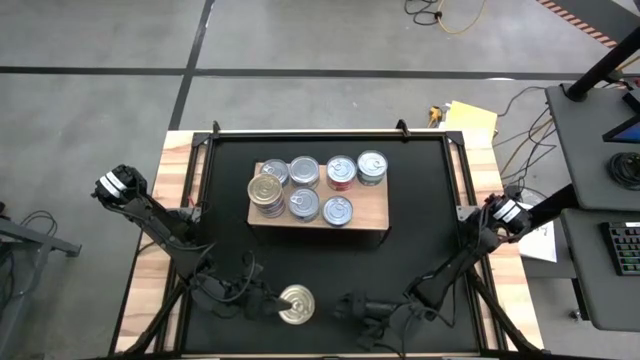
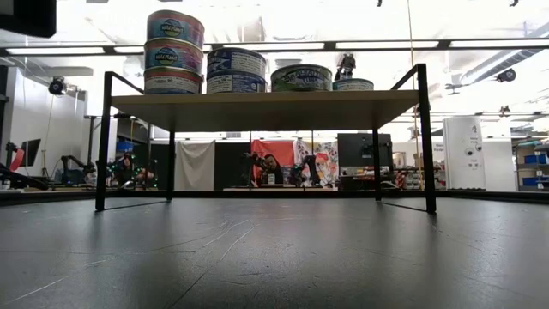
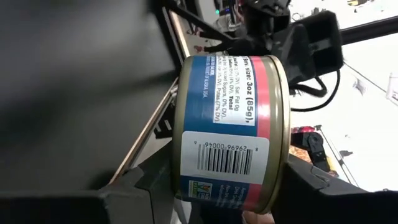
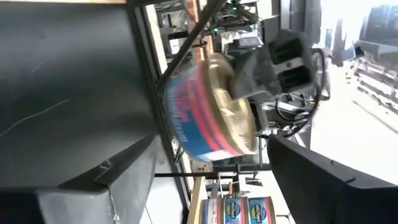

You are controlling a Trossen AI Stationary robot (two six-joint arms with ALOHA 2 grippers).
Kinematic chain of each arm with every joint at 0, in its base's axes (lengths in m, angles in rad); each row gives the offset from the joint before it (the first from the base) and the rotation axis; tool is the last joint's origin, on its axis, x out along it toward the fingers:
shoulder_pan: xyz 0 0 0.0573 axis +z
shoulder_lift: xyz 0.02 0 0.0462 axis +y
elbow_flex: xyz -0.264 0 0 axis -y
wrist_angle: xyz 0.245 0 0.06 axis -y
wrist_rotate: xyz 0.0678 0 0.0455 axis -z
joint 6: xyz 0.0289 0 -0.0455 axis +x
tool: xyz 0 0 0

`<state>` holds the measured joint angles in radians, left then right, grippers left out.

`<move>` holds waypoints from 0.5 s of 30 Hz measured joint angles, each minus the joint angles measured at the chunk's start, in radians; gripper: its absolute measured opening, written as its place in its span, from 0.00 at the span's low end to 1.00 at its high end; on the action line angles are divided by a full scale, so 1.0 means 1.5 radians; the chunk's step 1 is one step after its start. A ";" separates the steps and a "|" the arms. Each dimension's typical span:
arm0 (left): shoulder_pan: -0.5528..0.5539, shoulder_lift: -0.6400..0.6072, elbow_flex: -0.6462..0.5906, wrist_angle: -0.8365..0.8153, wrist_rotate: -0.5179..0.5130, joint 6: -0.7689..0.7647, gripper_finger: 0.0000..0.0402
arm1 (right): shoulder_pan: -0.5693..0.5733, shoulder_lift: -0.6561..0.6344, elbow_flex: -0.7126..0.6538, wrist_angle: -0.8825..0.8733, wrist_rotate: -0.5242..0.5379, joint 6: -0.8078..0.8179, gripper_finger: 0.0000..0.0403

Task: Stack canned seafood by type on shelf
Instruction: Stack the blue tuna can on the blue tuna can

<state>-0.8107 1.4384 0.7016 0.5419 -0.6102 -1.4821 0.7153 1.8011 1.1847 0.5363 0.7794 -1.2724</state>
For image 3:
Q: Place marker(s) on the black table mat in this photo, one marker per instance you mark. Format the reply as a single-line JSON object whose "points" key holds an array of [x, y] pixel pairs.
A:
{"points": [[62, 93]]}

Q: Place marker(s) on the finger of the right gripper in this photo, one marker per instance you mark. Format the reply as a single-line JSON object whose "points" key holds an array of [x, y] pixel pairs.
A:
{"points": [[227, 46]]}

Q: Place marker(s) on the background black robot arm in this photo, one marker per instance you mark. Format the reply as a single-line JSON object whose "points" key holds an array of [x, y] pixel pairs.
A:
{"points": [[312, 144]]}

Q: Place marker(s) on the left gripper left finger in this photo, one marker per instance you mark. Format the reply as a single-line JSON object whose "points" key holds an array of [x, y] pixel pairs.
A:
{"points": [[146, 189]]}

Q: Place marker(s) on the gold-lid can red blue label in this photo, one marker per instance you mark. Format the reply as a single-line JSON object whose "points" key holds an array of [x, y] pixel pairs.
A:
{"points": [[227, 124]]}

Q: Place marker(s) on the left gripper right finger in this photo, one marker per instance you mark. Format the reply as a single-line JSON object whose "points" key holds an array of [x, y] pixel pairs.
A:
{"points": [[311, 194]]}

